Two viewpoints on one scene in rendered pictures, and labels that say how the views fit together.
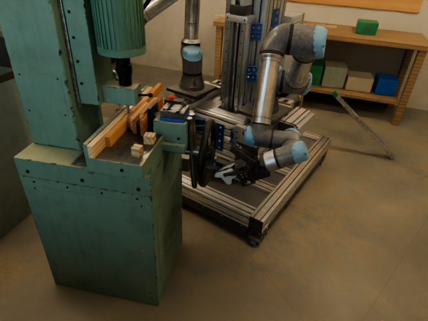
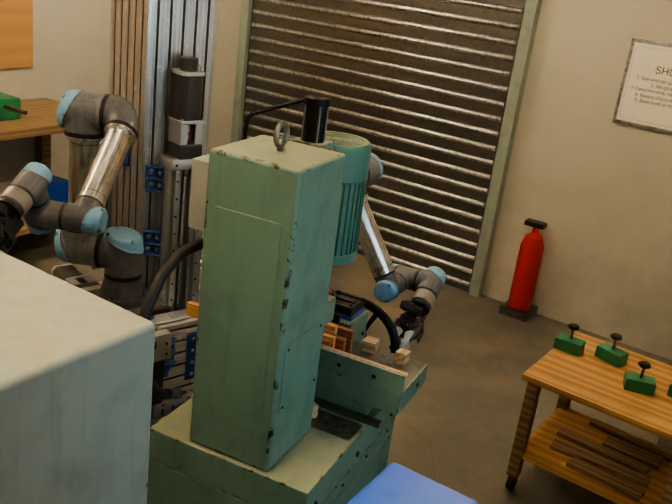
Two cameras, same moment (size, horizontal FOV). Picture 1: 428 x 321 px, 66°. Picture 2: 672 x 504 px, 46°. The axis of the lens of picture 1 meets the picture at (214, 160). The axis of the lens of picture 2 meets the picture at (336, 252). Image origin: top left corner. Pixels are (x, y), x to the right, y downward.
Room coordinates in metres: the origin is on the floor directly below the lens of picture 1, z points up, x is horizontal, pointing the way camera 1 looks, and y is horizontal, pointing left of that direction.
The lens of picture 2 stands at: (0.75, 2.24, 1.92)
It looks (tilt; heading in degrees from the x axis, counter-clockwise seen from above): 20 degrees down; 284
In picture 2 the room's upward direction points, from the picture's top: 7 degrees clockwise
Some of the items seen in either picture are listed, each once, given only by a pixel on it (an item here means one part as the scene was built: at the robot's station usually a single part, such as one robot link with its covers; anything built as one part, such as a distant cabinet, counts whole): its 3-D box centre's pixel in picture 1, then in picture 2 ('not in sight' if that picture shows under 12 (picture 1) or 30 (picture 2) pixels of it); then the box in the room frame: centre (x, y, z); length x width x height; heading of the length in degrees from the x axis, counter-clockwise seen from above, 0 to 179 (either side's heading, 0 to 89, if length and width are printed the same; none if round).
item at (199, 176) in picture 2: not in sight; (213, 191); (1.44, 0.66, 1.40); 0.10 x 0.06 x 0.16; 81
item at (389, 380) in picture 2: (121, 115); (300, 350); (1.27, 0.40, 0.93); 0.60 x 0.02 x 0.06; 171
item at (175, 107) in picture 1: (175, 108); (338, 301); (1.23, 0.17, 0.99); 0.13 x 0.11 x 0.06; 171
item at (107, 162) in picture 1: (155, 132); (321, 349); (1.24, 0.26, 0.87); 0.61 x 0.30 x 0.06; 171
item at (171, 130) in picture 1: (174, 125); (336, 324); (1.23, 0.17, 0.91); 0.15 x 0.14 x 0.09; 171
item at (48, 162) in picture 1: (106, 149); (282, 420); (1.27, 0.48, 0.76); 0.57 x 0.45 x 0.09; 81
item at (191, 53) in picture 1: (192, 58); (121, 250); (1.95, 0.16, 0.98); 0.13 x 0.12 x 0.14; 10
